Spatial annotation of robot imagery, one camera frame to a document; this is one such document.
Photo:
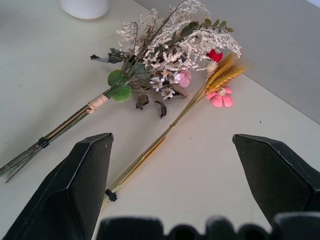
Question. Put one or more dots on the white vase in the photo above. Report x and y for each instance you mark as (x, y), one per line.
(83, 8)

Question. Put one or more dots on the white flower bouquet with leaves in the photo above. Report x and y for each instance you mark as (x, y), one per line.
(160, 50)

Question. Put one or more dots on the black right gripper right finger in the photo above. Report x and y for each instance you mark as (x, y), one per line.
(272, 175)

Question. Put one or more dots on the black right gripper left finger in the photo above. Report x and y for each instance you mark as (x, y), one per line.
(65, 190)

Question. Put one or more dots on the wheat and pink flower bundle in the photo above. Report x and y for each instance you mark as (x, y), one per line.
(175, 122)

